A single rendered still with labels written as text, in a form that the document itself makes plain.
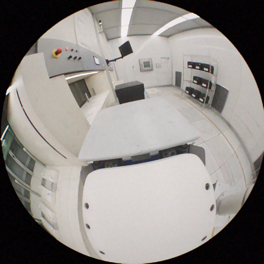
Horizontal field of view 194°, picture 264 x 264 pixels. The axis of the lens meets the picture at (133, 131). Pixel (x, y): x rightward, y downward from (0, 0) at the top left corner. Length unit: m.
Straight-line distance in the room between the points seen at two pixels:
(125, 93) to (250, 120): 2.83
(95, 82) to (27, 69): 1.47
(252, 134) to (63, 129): 3.04
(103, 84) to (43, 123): 1.46
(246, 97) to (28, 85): 2.96
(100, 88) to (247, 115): 3.51
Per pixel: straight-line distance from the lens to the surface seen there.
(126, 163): 0.20
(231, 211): 0.52
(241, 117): 2.79
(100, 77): 1.64
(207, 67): 2.77
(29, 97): 0.30
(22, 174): 1.20
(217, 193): 0.56
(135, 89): 0.78
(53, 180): 0.57
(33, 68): 0.36
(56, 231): 0.66
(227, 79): 2.91
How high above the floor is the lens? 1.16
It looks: 44 degrees down
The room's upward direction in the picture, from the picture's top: 14 degrees counter-clockwise
